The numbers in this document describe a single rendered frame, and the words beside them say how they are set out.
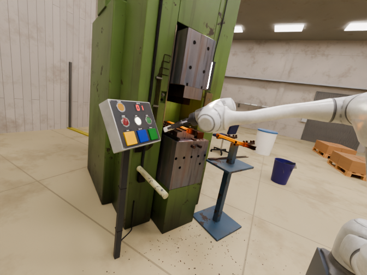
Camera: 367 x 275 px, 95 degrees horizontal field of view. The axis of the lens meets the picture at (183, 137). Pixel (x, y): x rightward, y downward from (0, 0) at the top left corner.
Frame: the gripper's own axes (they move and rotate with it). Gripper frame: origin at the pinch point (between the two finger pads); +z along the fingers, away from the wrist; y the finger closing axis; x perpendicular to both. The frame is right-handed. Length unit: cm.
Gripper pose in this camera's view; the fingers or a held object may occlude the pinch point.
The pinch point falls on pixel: (168, 128)
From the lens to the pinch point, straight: 104.4
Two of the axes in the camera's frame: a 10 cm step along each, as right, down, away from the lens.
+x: -3.0, -9.6, 0.1
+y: 4.6, -1.3, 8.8
